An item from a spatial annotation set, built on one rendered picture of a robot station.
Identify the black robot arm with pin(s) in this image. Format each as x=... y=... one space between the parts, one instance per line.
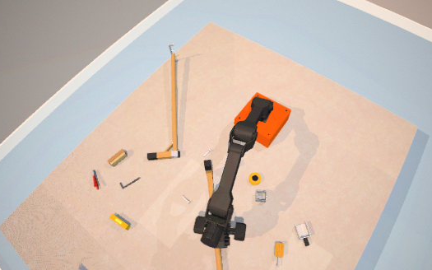
x=220 y=204

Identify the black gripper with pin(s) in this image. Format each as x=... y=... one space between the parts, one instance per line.
x=238 y=231

